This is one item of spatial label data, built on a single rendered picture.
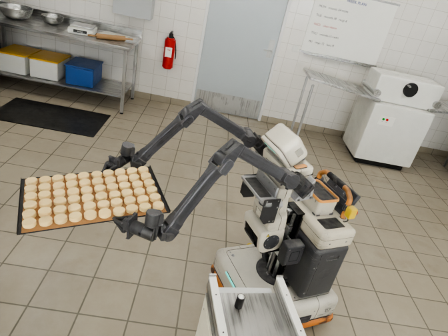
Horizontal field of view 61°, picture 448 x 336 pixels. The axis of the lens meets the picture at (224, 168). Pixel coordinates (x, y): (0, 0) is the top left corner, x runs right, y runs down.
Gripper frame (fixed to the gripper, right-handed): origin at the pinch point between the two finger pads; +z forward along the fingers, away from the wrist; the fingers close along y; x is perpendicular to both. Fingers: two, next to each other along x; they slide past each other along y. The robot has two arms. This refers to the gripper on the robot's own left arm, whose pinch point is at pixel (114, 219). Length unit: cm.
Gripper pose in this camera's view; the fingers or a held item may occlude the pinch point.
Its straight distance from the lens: 166.0
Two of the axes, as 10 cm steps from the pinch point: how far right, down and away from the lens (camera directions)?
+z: -9.1, -3.0, 2.7
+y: -1.4, 8.6, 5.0
